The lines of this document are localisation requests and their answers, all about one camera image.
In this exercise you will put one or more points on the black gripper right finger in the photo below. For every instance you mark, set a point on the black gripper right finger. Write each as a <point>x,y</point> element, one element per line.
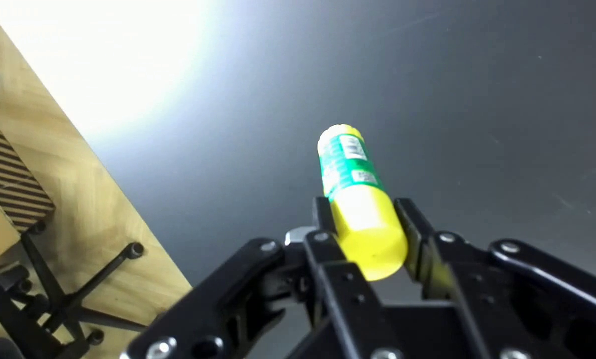
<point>482,299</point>

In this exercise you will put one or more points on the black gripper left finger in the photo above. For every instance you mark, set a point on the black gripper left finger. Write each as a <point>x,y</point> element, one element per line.
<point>337,299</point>

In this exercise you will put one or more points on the yellow green glue stick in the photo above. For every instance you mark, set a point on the yellow green glue stick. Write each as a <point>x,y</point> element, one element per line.
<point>357,199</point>

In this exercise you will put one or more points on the black office chair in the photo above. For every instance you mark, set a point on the black office chair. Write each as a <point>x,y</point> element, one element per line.
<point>18,185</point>

